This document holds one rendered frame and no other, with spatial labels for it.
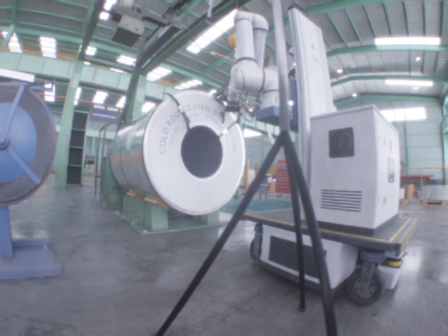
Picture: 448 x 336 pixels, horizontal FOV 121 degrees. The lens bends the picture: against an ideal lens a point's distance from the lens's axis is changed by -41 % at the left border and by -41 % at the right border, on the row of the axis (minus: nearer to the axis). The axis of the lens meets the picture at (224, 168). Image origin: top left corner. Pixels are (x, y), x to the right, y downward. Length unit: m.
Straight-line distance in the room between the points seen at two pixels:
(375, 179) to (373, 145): 0.13
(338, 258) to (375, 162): 0.40
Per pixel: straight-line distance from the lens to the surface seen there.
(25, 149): 1.27
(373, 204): 0.89
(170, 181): 1.78
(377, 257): 0.92
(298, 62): 1.40
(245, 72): 1.24
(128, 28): 1.57
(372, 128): 0.91
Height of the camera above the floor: 0.52
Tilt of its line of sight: 3 degrees up
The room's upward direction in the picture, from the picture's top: 3 degrees clockwise
